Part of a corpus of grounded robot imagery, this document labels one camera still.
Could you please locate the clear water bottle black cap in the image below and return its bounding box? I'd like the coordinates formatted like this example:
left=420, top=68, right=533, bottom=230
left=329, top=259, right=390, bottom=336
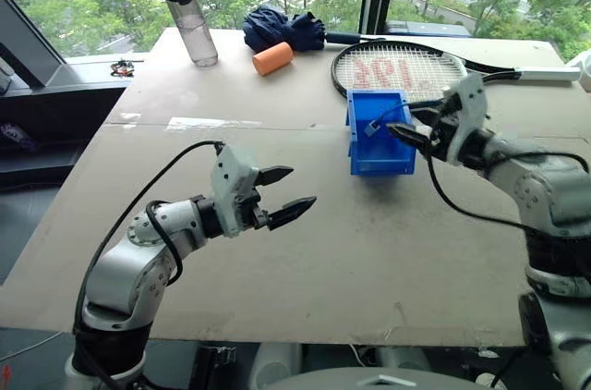
left=155, top=0, right=220, bottom=69

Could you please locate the navy folded umbrella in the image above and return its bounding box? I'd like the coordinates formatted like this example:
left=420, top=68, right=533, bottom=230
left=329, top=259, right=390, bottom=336
left=242, top=5, right=387, bottom=55

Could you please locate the dark side counter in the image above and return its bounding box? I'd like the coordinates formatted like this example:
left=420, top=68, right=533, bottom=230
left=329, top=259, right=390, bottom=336
left=0, top=53, right=150, bottom=192

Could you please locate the orange foam cylinder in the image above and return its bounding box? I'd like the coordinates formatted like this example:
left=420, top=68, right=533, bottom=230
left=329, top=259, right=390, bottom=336
left=251, top=42, right=296, bottom=78

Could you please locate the blue cable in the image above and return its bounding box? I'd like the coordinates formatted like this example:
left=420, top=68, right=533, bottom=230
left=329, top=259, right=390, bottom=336
left=366, top=102, right=413, bottom=137

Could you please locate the clear tape strip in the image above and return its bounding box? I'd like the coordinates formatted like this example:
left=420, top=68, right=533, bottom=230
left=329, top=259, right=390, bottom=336
left=167, top=116, right=265, bottom=129

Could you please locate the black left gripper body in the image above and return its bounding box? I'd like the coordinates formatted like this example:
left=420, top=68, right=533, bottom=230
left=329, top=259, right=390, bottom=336
left=247, top=169, right=273, bottom=230

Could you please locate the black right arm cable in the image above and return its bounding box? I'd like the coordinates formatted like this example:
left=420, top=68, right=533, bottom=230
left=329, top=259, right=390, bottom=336
left=426, top=149, right=591, bottom=230

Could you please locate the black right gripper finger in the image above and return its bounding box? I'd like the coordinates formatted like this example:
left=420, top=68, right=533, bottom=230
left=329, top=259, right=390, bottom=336
left=407, top=103, right=444, bottom=122
left=387, top=122, right=438, bottom=151

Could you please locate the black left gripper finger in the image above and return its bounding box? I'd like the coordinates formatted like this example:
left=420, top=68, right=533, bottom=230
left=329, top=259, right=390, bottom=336
left=257, top=165, right=296, bottom=188
left=267, top=196, right=319, bottom=232

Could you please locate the blue plastic bin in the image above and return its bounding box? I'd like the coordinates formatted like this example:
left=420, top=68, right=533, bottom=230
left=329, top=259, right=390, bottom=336
left=345, top=89, right=418, bottom=177

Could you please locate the white rounded base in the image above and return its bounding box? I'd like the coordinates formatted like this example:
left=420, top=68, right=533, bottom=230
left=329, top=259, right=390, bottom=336
left=250, top=342, right=304, bottom=389

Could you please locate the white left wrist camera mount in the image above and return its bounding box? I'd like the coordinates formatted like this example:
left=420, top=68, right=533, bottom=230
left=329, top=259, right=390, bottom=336
left=211, top=144, right=262, bottom=238

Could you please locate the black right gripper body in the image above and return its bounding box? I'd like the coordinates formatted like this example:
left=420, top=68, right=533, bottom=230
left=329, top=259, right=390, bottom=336
left=427, top=100, right=463, bottom=160

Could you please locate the purple patterned object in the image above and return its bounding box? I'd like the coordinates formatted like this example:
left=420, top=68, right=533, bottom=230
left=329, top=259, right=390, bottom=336
left=0, top=121, right=38, bottom=153

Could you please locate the small black red gadget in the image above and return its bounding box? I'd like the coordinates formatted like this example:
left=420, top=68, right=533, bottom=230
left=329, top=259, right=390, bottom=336
left=110, top=58, right=136, bottom=79

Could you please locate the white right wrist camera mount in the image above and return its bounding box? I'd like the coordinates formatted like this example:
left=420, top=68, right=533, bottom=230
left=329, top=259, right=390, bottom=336
left=442, top=73, right=489, bottom=165

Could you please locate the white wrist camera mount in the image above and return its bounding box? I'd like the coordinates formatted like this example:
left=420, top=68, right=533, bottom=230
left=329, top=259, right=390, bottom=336
left=442, top=73, right=489, bottom=165
left=211, top=144, right=262, bottom=238

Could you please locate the grey robot torso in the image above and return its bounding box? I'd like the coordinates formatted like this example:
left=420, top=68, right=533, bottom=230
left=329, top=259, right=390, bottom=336
left=298, top=365, right=468, bottom=390

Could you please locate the black white tennis racket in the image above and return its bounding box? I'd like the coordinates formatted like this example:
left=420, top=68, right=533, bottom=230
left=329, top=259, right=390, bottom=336
left=331, top=40, right=581, bottom=103

